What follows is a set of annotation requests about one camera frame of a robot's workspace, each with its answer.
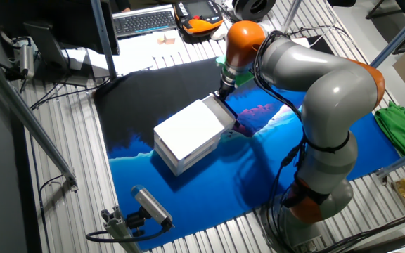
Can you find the small light wooden block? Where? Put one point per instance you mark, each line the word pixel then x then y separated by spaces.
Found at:
pixel 160 40

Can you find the short aluminium profile stub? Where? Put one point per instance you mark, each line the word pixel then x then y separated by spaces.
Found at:
pixel 118 228

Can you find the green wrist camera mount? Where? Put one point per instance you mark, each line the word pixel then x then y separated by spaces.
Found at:
pixel 244 79

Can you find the dark floor beam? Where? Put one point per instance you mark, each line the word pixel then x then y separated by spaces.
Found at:
pixel 392 242

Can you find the silver depth camera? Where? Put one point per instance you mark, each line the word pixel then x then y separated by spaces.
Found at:
pixel 26 59

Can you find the larger light wooden block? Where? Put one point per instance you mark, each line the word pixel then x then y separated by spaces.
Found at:
pixel 169 38

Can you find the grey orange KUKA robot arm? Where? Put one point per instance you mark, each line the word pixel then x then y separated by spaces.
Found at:
pixel 336 95

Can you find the black computer monitor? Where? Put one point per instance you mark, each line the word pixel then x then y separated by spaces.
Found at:
pixel 65 21

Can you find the black round spool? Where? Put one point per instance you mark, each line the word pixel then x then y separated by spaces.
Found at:
pixel 241 12

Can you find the blue grey aluminium frame bar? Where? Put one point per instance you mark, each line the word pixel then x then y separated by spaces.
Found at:
pixel 403 33
pixel 404 160

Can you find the orange black teach pendant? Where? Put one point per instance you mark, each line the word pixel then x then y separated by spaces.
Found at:
pixel 199 24

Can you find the black camera ball mount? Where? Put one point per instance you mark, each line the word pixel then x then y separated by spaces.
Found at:
pixel 135 221

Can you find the white paper sheet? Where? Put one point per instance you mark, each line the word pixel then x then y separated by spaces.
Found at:
pixel 139 52

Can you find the white power box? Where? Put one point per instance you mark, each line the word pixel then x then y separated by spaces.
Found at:
pixel 302 42

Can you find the silver camera with blue cap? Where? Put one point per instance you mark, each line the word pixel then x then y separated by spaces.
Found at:
pixel 151 205

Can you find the blue forest print mat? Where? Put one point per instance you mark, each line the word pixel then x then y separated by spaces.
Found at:
pixel 206 196

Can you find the silver slanted frame post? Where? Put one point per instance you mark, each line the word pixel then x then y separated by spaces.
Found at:
pixel 289 17

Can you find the white drawer cabinet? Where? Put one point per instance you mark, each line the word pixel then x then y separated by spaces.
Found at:
pixel 185 137

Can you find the dark sleeved forearm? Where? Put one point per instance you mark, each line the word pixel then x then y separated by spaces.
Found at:
pixel 122 3

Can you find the upright aluminium frame post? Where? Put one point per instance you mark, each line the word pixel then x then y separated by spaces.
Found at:
pixel 103 38

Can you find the black flat sheet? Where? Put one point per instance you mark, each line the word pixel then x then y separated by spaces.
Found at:
pixel 320 44

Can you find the long diagonal aluminium bar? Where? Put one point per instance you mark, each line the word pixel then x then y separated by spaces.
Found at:
pixel 30 121

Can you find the person's bare hand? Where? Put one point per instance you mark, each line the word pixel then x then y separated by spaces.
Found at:
pixel 126 10

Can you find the grey monitor stand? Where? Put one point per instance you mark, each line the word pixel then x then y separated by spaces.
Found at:
pixel 46 45

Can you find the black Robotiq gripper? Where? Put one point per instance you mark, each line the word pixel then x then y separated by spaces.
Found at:
pixel 226 90

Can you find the black computer keyboard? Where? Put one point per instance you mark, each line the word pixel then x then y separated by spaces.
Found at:
pixel 142 22

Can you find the green cloth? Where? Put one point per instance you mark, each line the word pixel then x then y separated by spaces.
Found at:
pixel 403 130

